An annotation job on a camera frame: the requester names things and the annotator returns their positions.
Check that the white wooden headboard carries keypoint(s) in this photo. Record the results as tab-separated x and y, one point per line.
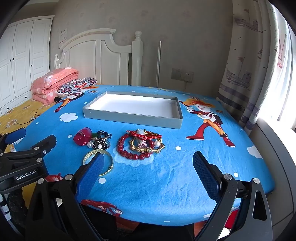
92	58

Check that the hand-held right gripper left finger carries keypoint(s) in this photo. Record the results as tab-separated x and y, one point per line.
92	171

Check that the paper wall notice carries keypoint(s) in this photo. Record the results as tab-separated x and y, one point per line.
63	38

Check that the pearl earring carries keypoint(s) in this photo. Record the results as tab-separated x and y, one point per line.
157	143

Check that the red petal brooch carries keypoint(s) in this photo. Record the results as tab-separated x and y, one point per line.
82	136

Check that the gold bangle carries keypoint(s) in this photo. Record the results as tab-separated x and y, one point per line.
89	155

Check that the wall switch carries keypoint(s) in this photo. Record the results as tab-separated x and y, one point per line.
176	74

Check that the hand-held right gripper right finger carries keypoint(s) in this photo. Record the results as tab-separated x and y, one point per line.
207	178

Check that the wall socket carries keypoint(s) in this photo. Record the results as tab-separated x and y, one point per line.
187	77

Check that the ship print curtain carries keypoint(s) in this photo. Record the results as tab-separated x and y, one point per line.
245	69

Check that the patterned pillow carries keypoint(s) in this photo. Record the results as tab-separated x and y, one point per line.
74	87

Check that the white sheer curtain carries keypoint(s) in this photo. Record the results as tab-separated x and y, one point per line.
284	92

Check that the white wardrobe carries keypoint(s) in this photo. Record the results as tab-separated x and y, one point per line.
20	58

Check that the yellow floral bedsheet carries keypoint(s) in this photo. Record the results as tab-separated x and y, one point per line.
18	113

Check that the grey cardboard tray box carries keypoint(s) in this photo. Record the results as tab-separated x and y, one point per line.
138	104

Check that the green leaf black bead charm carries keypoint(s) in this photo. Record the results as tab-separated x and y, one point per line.
104	134

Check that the pink folded quilt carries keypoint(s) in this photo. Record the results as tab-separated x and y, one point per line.
53	81

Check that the metal pole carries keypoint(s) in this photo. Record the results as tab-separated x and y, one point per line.
158	64

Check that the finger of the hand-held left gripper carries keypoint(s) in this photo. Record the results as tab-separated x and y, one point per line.
15	136
45	143

